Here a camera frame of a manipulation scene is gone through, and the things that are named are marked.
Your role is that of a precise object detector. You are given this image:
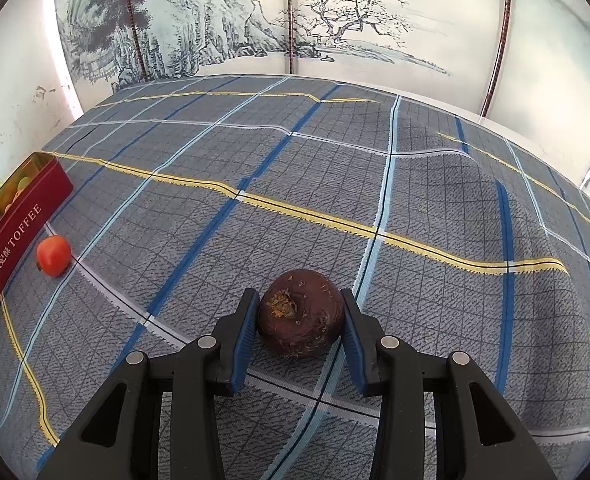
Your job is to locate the red tomato middle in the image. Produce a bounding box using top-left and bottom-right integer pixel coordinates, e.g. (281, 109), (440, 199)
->
(36, 235), (71, 278)

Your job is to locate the blue plaid tablecloth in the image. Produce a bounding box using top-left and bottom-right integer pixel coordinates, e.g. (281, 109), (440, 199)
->
(0, 75), (590, 479)

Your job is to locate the landscape painting folding screen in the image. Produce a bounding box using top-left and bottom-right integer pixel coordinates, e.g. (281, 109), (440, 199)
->
(54, 0), (590, 192)

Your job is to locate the dark mangosteen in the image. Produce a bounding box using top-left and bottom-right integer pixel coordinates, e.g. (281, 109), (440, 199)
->
(256, 269), (345, 358)

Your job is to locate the gold red toffee tin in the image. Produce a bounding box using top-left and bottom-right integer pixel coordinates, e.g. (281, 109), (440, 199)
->
(0, 152), (74, 296)

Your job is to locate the green round fruit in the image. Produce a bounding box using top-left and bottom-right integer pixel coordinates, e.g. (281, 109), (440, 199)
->
(17, 176), (32, 191)

